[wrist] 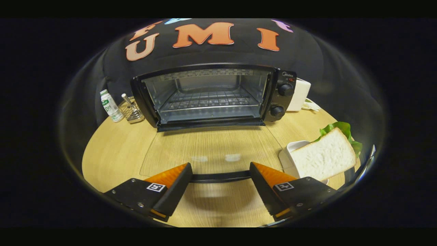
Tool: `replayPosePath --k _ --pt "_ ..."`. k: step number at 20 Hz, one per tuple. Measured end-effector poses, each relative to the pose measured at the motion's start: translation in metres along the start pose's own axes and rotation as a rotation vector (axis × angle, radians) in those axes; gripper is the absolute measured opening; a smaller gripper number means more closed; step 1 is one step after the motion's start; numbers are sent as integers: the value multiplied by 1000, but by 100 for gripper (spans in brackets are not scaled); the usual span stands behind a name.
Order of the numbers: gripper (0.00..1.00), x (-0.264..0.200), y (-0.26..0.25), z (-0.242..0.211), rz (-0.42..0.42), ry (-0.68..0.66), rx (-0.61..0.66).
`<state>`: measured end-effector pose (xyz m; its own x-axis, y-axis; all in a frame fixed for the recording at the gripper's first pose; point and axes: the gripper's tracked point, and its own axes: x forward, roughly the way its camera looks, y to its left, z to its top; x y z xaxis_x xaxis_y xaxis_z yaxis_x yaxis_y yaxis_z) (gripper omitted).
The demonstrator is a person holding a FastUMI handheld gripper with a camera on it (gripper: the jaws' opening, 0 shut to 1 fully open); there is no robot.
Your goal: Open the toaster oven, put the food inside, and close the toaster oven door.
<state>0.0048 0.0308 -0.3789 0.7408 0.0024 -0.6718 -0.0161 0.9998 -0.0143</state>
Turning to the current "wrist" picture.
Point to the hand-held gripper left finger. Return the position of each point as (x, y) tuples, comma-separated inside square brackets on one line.
[(175, 191)]

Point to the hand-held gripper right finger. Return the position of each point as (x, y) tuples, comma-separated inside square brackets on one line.
[(264, 189)]

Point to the bread and lettuce sandwich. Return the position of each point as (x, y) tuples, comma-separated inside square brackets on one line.
[(322, 157)]

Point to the black toaster oven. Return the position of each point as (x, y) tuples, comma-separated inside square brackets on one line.
[(283, 99)]

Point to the white pop-up toaster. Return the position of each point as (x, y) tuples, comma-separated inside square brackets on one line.
[(300, 94)]

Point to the white slotted tray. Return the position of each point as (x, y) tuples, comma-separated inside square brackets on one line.
[(290, 150)]

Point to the small white dish with greens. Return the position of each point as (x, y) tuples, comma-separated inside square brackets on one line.
[(310, 105)]

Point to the white bottle with green label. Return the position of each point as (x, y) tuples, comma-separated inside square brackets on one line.
[(111, 107)]

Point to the black backdrop cloth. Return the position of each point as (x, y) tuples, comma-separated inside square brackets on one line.
[(239, 54)]

